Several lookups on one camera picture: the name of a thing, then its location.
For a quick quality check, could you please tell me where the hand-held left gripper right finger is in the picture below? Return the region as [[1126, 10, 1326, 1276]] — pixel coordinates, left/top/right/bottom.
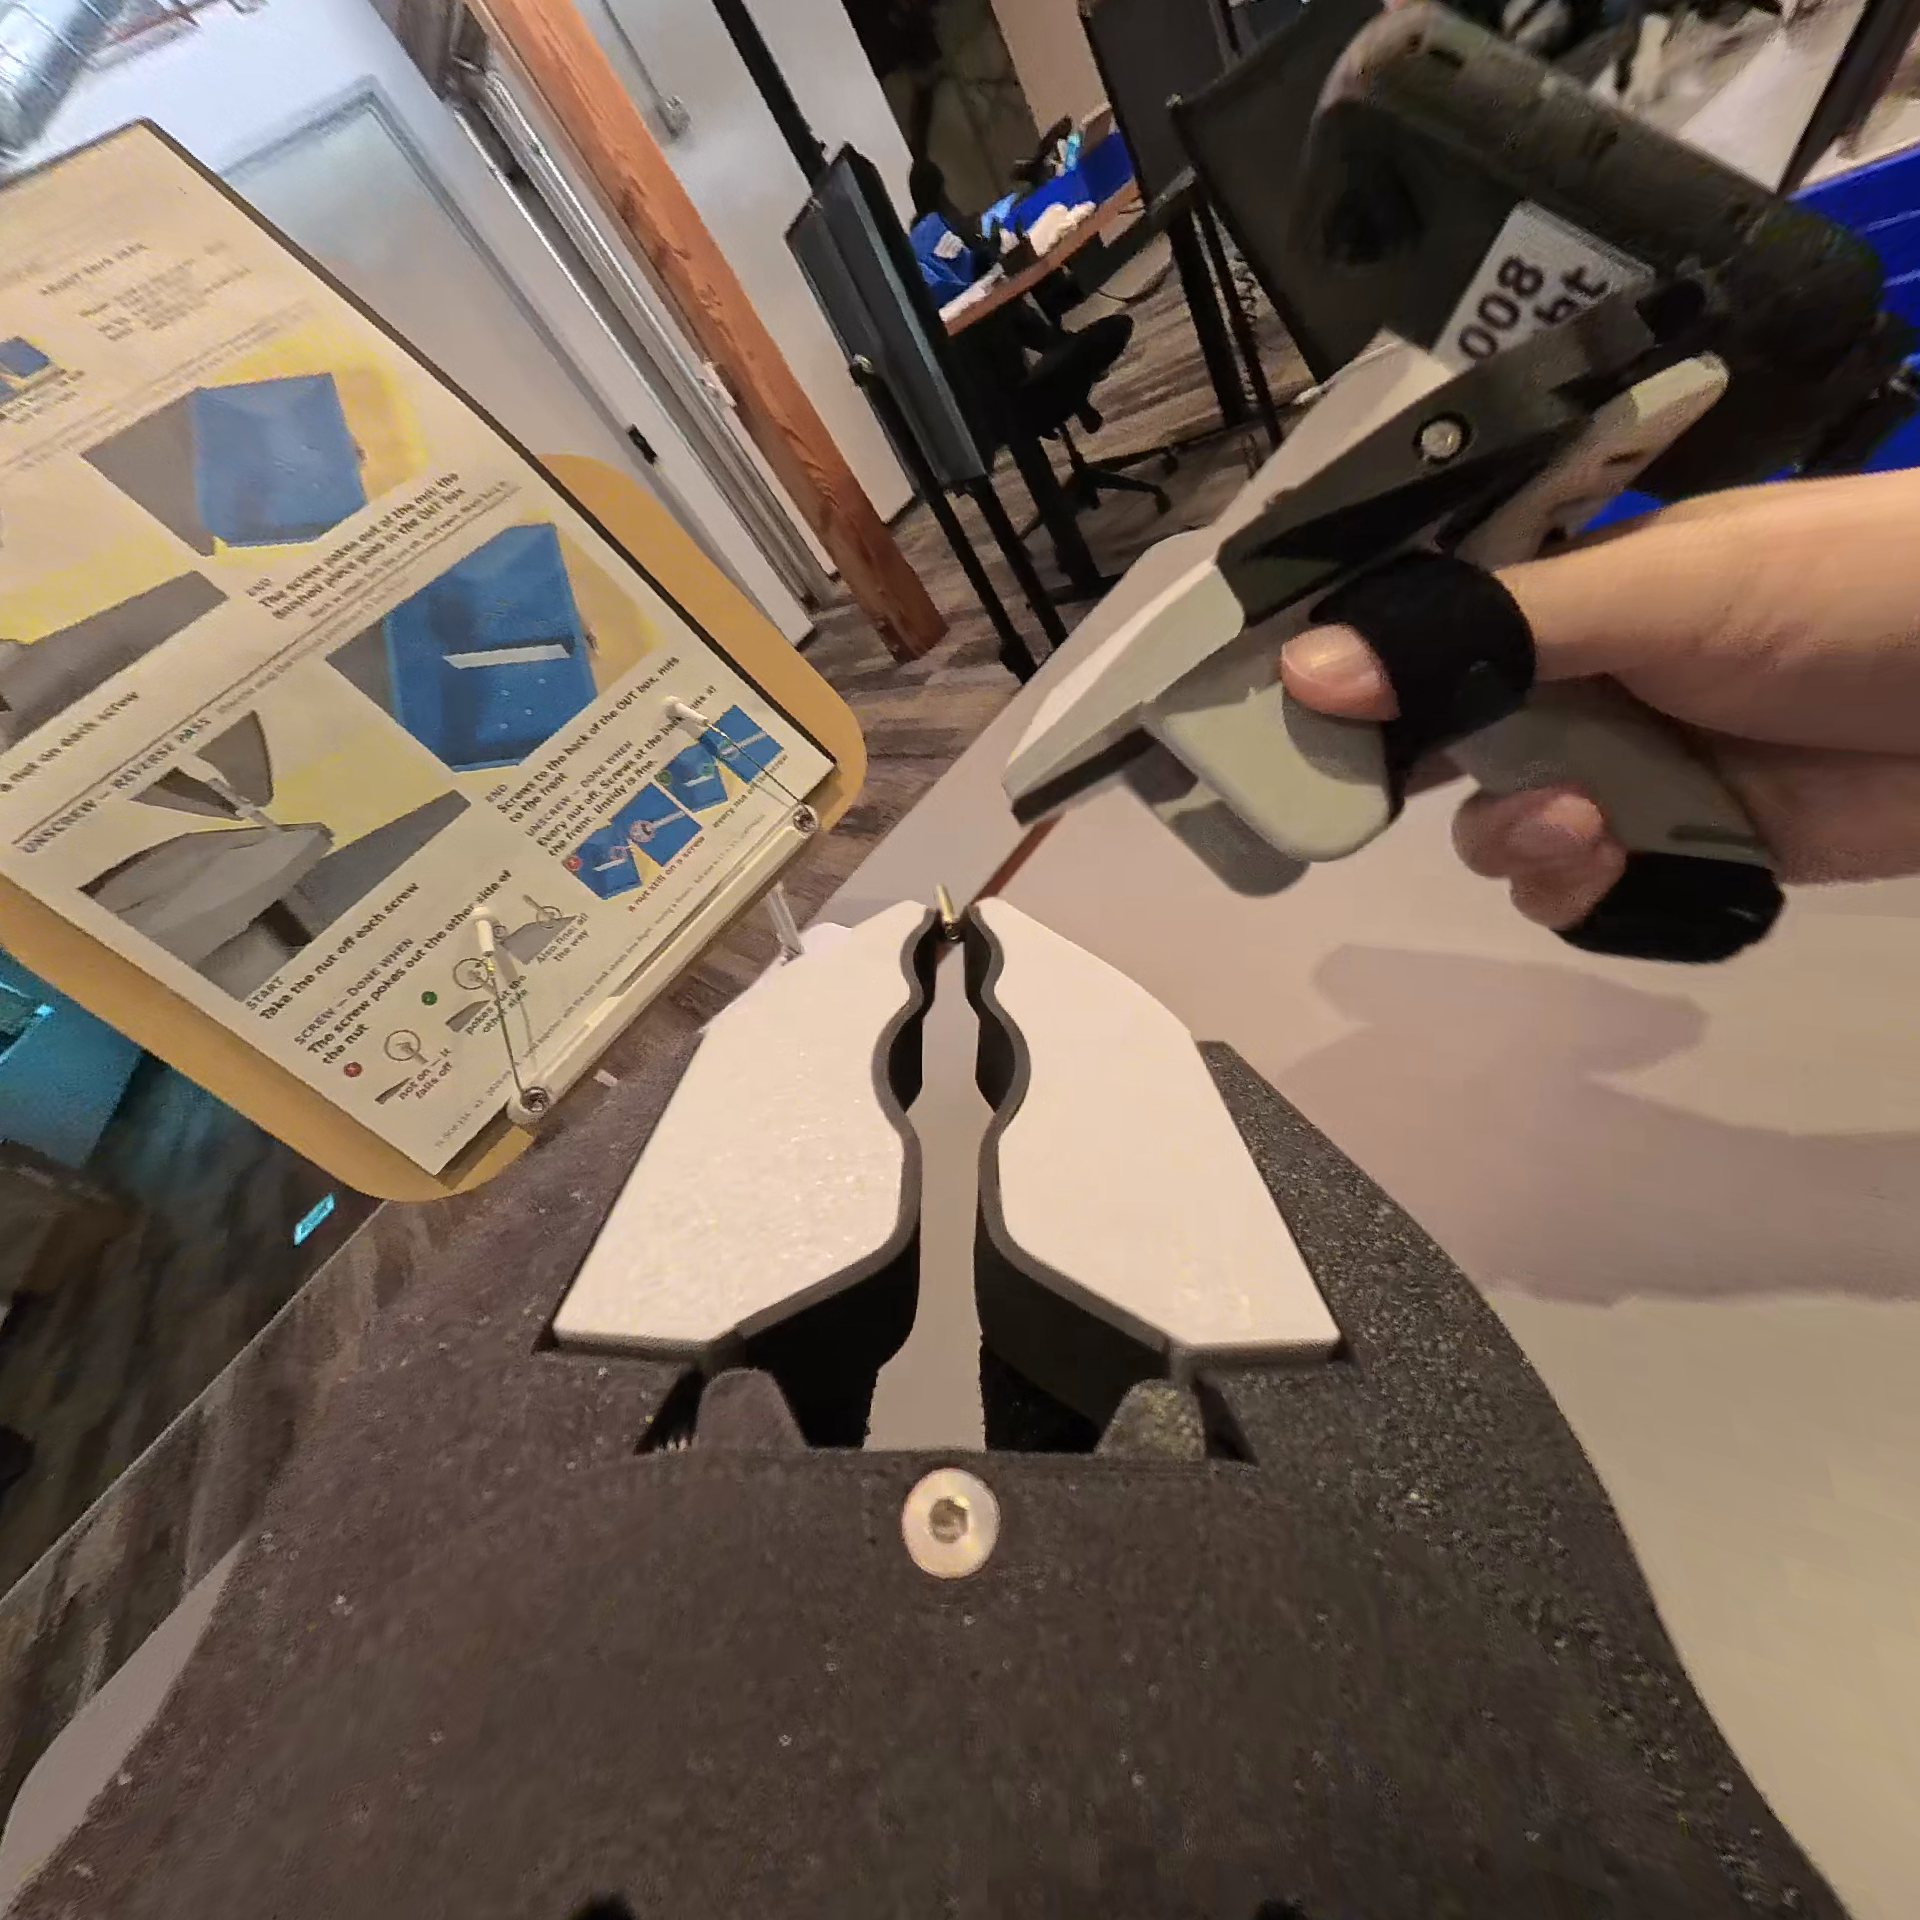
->
[[959, 896, 1344, 1382]]

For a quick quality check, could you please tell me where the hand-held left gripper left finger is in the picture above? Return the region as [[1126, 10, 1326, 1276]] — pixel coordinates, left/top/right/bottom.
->
[[552, 896, 945, 1368]]

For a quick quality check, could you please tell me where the person's right hand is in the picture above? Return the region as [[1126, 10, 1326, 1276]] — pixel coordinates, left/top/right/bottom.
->
[[1281, 468, 1920, 932]]

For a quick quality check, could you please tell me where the printed instruction sheet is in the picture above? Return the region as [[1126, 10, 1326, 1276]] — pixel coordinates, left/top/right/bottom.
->
[[0, 119, 840, 1180]]

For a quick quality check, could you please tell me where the wooden top desk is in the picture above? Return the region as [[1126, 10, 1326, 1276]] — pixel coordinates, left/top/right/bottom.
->
[[937, 181, 1191, 600]]

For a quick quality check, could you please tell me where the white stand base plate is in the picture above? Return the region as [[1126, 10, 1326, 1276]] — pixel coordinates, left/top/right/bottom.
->
[[697, 903, 911, 1045]]

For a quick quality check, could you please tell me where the black monitor on stand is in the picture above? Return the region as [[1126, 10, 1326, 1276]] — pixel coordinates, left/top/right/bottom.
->
[[785, 142, 1041, 680]]

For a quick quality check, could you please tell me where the teal storage box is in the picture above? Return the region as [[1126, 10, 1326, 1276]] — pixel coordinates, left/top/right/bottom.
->
[[0, 958, 147, 1174]]

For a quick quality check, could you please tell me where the instruction sheet on stand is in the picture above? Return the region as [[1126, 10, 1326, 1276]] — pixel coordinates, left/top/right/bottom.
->
[[0, 119, 870, 1203]]

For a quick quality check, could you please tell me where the blue plastic bin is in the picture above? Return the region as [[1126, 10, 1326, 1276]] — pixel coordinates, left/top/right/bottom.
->
[[1583, 142, 1920, 534]]

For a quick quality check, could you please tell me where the blue storage bin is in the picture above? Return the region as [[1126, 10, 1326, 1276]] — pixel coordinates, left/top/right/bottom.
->
[[1036, 132, 1146, 215]]

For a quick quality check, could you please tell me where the black office chair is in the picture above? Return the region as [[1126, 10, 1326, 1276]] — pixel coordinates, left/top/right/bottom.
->
[[983, 306, 1176, 520]]

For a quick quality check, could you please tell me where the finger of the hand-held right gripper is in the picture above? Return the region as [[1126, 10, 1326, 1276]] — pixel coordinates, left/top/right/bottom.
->
[[1001, 343, 1454, 828]]

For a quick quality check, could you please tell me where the wire page holder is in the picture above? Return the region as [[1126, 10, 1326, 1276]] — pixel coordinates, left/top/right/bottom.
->
[[470, 911, 561, 1124], [664, 695, 823, 837]]

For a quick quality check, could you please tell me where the wooden post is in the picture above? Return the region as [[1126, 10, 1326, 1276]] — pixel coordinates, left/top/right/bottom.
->
[[465, 0, 951, 666]]

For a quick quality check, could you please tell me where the silver ventilation duct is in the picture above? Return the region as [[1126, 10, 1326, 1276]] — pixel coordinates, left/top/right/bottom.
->
[[0, 0, 214, 152]]

